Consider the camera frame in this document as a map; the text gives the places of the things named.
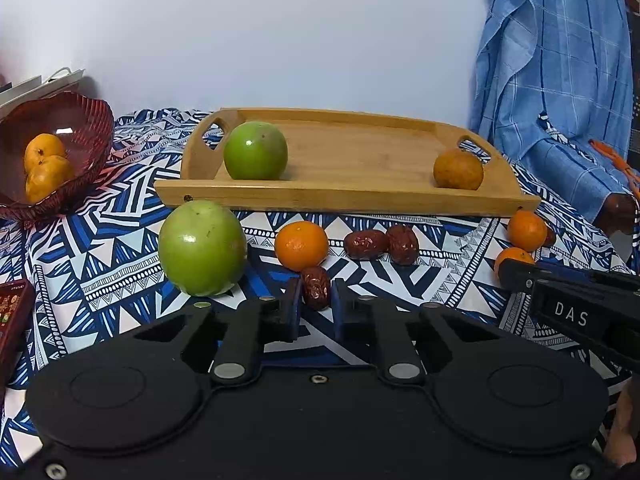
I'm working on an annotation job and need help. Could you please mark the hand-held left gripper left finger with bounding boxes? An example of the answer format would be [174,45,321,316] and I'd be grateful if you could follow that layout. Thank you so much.
[132,277,303,387]

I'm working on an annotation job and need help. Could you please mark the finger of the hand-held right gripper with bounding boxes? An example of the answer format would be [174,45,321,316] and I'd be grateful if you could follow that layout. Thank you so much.
[497,257,640,294]

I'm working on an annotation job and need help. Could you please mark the brownish orange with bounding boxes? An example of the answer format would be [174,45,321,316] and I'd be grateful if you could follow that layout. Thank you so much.
[433,149,485,191]

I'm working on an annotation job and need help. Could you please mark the large green apple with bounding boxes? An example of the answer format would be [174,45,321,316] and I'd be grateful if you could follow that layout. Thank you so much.
[158,200,248,297]

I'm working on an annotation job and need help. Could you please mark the wooden tray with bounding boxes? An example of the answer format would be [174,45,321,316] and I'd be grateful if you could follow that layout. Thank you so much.
[154,106,542,217]

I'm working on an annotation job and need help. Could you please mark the blue plaid cloth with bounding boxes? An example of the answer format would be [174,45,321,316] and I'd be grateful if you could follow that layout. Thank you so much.
[470,0,640,226]

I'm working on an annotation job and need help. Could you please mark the white paper bag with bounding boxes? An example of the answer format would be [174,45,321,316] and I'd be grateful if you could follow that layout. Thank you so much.
[0,67,87,121]

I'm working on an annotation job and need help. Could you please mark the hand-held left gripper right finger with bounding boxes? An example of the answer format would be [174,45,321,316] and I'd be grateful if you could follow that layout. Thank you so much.
[331,278,496,387]

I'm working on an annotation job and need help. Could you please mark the bright orange tangerine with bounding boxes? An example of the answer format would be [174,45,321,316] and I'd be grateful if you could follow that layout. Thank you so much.
[494,247,536,276]
[274,221,329,272]
[507,210,549,252]

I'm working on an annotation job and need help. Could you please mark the dark brown wooden furniture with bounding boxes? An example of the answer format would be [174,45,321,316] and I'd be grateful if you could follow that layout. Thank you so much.
[595,192,640,237]

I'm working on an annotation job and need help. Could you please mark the red plastic basket bowl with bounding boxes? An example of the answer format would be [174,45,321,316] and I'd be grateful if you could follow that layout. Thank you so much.
[0,91,116,222]

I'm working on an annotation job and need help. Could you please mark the yellow orange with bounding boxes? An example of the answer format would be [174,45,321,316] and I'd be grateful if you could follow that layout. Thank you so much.
[24,133,67,173]
[25,155,76,205]

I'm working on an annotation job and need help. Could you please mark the orange tool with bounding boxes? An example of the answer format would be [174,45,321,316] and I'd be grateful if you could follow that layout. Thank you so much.
[589,139,640,198]

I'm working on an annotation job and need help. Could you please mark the red box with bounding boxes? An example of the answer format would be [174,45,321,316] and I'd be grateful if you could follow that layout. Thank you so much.
[0,280,37,388]

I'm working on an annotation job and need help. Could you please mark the small green apple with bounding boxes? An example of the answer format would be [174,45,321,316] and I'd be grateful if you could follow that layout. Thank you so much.
[223,121,289,181]

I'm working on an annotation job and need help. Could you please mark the blue white patterned tablecloth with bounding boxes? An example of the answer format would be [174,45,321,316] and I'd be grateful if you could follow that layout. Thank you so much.
[0,107,640,471]

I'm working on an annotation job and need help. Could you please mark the person's right hand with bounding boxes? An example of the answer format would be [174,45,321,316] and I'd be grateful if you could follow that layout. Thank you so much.
[602,377,640,468]

